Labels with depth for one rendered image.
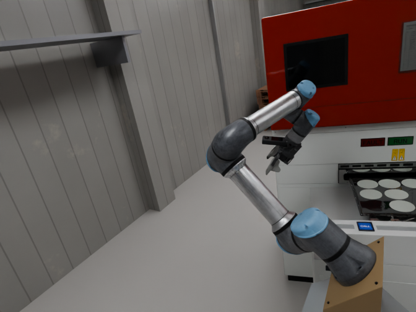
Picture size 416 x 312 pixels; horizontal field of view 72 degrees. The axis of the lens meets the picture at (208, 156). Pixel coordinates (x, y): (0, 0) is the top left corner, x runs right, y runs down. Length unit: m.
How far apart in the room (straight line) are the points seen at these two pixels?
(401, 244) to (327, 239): 0.43
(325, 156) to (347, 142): 0.14
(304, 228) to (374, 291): 0.24
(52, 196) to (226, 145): 2.09
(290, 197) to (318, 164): 0.28
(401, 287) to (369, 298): 0.51
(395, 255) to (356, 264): 0.38
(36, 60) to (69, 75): 0.28
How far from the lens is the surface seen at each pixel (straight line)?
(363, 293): 0.99
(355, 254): 1.02
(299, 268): 2.29
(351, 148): 1.80
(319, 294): 1.25
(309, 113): 1.32
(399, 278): 1.47
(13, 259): 2.84
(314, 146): 1.77
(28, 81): 2.73
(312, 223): 0.97
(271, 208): 1.09
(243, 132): 1.00
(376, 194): 1.69
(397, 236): 1.33
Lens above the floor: 1.75
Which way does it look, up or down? 21 degrees down
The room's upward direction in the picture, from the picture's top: 10 degrees counter-clockwise
